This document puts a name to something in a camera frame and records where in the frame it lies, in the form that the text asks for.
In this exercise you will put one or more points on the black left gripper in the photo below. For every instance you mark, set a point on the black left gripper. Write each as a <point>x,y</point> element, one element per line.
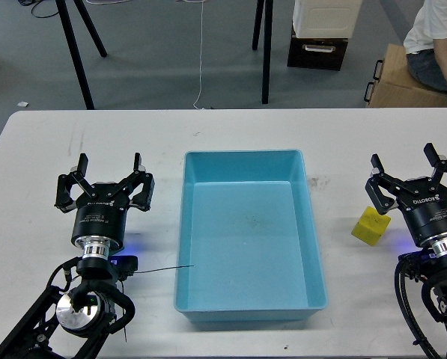
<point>102,208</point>

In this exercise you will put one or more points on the blue plastic bin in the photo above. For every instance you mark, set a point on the blue plastic bin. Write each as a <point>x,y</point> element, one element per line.
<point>248,248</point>

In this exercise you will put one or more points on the yellow block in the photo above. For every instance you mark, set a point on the yellow block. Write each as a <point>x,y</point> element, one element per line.
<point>370,226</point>

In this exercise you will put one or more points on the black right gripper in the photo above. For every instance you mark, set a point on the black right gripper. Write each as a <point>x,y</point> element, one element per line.
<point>422,201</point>

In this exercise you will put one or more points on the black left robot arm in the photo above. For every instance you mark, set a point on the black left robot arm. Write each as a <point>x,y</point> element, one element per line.
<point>90,305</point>

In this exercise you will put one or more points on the white plastic appliance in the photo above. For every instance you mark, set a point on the white plastic appliance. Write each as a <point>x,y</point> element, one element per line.
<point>325,19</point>

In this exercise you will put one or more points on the dark brown wooden box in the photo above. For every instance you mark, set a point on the dark brown wooden box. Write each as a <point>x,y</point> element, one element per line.
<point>320,48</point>

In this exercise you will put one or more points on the black tripod right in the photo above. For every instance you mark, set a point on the black tripod right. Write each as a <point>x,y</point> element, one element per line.
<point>263,22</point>

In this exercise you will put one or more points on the seated person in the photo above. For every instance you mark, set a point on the seated person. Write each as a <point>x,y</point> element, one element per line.
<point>426,45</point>

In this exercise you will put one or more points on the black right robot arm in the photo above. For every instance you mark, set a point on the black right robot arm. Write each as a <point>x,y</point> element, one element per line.
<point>428,266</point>

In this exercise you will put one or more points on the cardboard box with handles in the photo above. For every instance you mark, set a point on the cardboard box with handles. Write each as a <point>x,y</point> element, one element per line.
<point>393,86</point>

